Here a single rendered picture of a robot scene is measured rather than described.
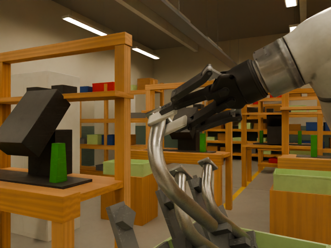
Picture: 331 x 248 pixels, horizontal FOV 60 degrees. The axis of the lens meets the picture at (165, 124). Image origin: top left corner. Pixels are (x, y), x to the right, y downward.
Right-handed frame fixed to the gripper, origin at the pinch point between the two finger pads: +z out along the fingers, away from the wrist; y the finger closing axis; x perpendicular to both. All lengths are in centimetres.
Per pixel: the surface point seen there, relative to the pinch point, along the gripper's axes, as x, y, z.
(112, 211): 15.8, -3.3, 13.3
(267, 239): -3, -56, 1
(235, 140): -744, -656, 239
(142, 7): -742, -95, 239
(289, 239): -1, -57, -5
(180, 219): 9.9, -19.0, 8.4
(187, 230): 11.5, -21.3, 7.8
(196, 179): -10.0, -29.2, 10.8
